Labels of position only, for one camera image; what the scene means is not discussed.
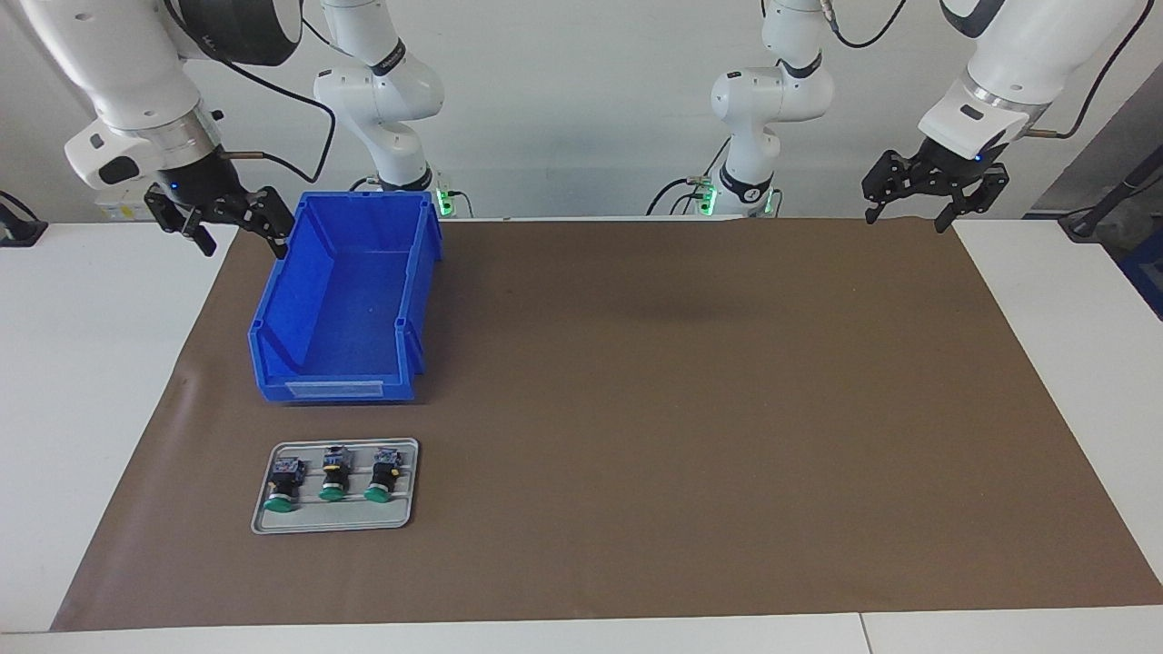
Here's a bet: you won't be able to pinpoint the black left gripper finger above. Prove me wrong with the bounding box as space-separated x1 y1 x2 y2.
936 165 1009 234
861 150 919 225

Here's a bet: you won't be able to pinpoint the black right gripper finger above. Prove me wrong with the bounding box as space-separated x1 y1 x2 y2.
145 186 217 257
238 186 296 260

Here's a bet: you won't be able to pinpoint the green push button switch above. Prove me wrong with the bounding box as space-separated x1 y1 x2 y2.
363 447 403 503
263 457 307 514
318 445 355 502

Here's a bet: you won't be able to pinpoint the white box yellow label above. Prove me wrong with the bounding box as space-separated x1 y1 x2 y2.
95 186 196 222

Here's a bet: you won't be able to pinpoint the black stand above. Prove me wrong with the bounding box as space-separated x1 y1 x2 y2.
1059 145 1163 242

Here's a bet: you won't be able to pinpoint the blue plastic storage bin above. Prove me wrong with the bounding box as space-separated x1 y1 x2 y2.
248 191 444 403

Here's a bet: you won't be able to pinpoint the black table clamp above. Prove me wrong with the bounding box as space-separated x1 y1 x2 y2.
0 191 48 248

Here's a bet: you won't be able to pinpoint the blue crate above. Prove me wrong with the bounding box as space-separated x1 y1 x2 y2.
1119 232 1163 321

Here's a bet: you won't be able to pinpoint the grey metal tray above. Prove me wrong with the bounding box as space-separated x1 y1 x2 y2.
251 439 420 535

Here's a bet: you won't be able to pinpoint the brown table mat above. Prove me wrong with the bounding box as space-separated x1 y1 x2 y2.
50 218 1163 632

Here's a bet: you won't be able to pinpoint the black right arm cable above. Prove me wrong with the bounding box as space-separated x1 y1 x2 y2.
164 0 339 184

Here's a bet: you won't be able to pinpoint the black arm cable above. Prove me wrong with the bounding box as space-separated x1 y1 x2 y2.
818 0 1148 140
164 0 339 184

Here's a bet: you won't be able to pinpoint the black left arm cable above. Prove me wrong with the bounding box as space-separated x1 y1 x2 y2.
818 0 1148 140

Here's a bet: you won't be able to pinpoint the black base cables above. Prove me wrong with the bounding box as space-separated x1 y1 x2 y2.
647 136 728 217

